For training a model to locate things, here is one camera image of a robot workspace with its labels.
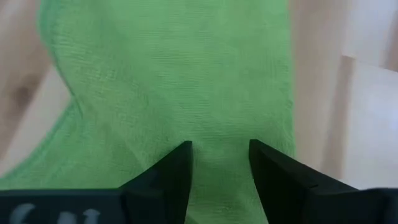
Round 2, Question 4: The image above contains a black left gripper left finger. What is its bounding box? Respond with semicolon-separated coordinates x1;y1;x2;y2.
0;140;193;224

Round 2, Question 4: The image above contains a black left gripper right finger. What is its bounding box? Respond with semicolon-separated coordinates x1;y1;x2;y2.
248;139;398;224

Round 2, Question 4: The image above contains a green microfiber towel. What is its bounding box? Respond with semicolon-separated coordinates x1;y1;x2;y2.
0;0;295;224

